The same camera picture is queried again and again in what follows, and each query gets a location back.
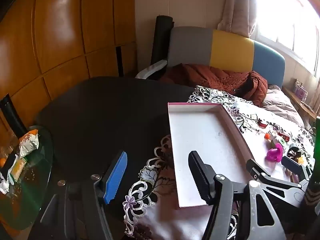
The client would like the black pole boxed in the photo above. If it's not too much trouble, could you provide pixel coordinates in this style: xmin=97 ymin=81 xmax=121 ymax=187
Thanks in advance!
xmin=0 ymin=94 xmax=28 ymax=137

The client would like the grey yellow blue headboard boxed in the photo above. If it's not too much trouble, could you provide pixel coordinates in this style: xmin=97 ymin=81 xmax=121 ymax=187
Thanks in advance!
xmin=167 ymin=26 xmax=286 ymax=88

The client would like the white green toy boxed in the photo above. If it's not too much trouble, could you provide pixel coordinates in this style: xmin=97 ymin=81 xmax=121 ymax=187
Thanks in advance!
xmin=271 ymin=135 xmax=287 ymax=147

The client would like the white crumpled tissue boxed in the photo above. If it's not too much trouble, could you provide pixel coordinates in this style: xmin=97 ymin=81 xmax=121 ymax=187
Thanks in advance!
xmin=0 ymin=177 xmax=10 ymax=195

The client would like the rust brown jacket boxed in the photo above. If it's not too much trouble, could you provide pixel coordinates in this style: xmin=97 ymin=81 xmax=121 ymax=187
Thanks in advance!
xmin=160 ymin=64 xmax=268 ymax=107

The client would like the yellow packet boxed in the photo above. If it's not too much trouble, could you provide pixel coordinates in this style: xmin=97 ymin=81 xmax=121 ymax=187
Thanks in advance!
xmin=11 ymin=159 xmax=27 ymax=182

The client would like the wooden wardrobe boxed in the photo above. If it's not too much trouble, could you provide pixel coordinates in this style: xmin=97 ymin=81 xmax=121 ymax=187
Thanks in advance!
xmin=0 ymin=0 xmax=137 ymax=135

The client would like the black cylinder with clear cap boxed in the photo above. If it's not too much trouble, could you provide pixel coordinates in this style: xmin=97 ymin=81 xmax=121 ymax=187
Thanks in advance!
xmin=287 ymin=145 xmax=300 ymax=158

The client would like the window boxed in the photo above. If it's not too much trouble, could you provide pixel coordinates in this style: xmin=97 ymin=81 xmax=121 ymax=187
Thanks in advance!
xmin=250 ymin=0 xmax=320 ymax=77

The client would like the black small box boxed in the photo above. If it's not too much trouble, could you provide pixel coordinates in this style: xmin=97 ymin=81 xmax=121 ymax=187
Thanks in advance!
xmin=0 ymin=154 xmax=17 ymax=178

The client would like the purple patterned box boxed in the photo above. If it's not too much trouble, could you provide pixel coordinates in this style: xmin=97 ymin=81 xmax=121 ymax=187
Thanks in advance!
xmin=294 ymin=79 xmax=308 ymax=97

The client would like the wooden side desk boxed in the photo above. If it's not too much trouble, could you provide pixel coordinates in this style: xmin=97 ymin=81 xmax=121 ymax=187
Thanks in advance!
xmin=282 ymin=86 xmax=318 ymax=120

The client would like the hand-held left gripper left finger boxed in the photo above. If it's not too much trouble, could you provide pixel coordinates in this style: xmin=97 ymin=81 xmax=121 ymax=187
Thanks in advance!
xmin=27 ymin=151 xmax=128 ymax=240

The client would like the white orange snack packet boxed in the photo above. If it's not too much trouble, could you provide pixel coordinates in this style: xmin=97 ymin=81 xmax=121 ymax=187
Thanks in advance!
xmin=19 ymin=129 xmax=40 ymax=158

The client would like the beige curtain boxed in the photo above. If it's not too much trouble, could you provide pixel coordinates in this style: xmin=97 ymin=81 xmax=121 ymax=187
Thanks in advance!
xmin=217 ymin=0 xmax=258 ymax=38

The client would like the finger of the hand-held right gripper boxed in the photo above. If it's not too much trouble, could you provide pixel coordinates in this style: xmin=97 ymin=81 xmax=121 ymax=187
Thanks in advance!
xmin=246 ymin=159 xmax=307 ymax=207
xmin=281 ymin=156 xmax=313 ymax=183

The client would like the white chair armrest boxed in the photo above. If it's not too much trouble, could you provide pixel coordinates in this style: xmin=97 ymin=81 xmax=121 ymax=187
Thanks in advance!
xmin=135 ymin=59 xmax=167 ymax=78

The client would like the embroidered white tablecloth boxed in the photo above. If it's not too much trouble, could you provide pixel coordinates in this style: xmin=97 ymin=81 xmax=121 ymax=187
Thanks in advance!
xmin=122 ymin=85 xmax=317 ymax=240

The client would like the magenta ring toy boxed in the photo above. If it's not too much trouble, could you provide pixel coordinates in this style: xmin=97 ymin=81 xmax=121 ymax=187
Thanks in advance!
xmin=266 ymin=144 xmax=284 ymax=162

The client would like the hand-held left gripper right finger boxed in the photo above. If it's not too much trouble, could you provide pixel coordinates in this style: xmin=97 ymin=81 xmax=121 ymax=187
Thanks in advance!
xmin=188 ymin=151 xmax=287 ymax=240

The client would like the pink shallow tray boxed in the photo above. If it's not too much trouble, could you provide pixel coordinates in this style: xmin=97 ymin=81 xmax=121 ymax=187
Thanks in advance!
xmin=167 ymin=102 xmax=255 ymax=208

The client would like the pale pink quilt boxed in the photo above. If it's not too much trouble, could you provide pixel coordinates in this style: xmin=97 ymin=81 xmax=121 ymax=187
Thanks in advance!
xmin=261 ymin=84 xmax=305 ymax=128

